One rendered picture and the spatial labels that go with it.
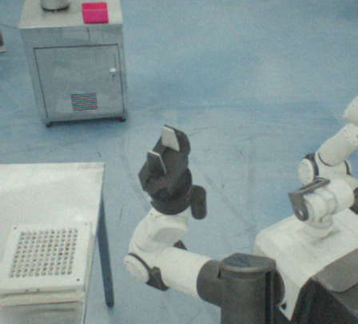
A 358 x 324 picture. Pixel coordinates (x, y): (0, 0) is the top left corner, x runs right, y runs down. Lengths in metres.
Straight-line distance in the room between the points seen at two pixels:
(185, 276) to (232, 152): 2.30
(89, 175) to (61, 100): 1.68
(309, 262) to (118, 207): 1.99
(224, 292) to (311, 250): 0.21
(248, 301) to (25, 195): 1.06
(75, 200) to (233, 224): 1.27
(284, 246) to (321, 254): 0.07
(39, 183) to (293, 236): 1.07
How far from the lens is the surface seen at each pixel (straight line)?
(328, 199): 1.10
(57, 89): 3.52
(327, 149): 1.47
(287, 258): 1.11
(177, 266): 1.16
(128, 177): 3.18
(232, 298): 1.05
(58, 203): 1.83
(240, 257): 1.11
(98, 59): 3.40
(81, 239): 1.59
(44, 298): 1.54
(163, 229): 1.00
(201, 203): 0.98
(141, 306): 2.53
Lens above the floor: 2.03
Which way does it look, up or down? 37 degrees down
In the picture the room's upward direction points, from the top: straight up
